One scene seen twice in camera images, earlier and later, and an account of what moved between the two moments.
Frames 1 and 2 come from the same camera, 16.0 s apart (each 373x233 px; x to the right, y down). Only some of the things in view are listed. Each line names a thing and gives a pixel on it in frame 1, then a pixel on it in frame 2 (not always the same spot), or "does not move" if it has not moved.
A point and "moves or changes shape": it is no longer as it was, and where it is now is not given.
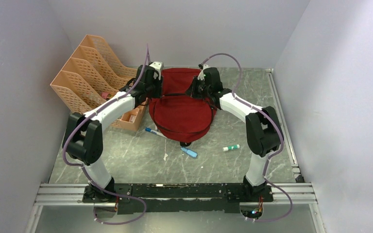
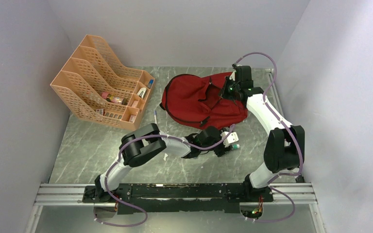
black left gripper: [157, 94] to [223, 150]
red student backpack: [177, 116] moves or changes shape
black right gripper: [191, 90] to [223, 93]
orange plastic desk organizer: [94, 70] does not move
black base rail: [138, 198] does not move
